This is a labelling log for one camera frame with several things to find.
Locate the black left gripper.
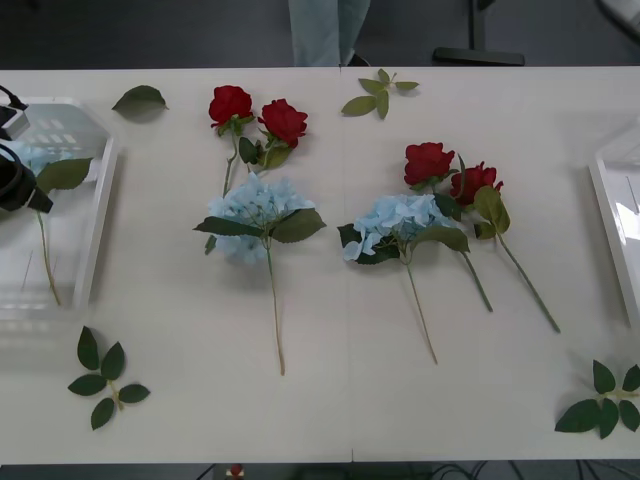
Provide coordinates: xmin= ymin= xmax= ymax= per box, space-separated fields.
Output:
xmin=0 ymin=144 xmax=55 ymax=214

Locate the pale blue flower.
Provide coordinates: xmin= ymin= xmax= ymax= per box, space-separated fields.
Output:
xmin=0 ymin=142 xmax=95 ymax=307
xmin=192 ymin=172 xmax=328 ymax=377
xmin=337 ymin=192 xmax=472 ymax=366

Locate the red rose with short stem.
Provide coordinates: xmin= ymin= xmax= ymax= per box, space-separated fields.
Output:
xmin=203 ymin=84 xmax=261 ymax=256

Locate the red rose with broad leaf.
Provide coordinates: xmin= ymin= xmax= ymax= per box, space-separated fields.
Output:
xmin=249 ymin=98 xmax=310 ymax=174

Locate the red rose with thick stem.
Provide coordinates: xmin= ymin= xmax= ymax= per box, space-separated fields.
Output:
xmin=402 ymin=141 xmax=495 ymax=314

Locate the red rose with long stem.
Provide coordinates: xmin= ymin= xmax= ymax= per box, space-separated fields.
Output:
xmin=448 ymin=159 xmax=562 ymax=335

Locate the shallow white box with slots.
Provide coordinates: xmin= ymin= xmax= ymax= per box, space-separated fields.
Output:
xmin=0 ymin=97 xmax=120 ymax=372

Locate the single loose green leaf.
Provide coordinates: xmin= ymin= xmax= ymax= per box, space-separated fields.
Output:
xmin=111 ymin=84 xmax=170 ymax=125

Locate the dark green five-leaf twig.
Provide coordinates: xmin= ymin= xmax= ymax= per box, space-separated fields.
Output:
xmin=67 ymin=325 xmax=151 ymax=431

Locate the person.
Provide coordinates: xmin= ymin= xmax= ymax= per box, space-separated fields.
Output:
xmin=288 ymin=0 xmax=373 ymax=68

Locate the light green leaf twig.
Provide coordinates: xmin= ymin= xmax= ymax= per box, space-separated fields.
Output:
xmin=340 ymin=68 xmax=420 ymax=120

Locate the black stand with flat base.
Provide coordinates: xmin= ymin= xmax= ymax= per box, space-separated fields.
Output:
xmin=432 ymin=0 xmax=526 ymax=67

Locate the dark green leaf twig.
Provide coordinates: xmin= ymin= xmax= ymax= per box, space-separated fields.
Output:
xmin=554 ymin=358 xmax=640 ymax=440

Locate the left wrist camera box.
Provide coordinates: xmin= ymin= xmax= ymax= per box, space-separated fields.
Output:
xmin=0 ymin=102 xmax=29 ymax=140

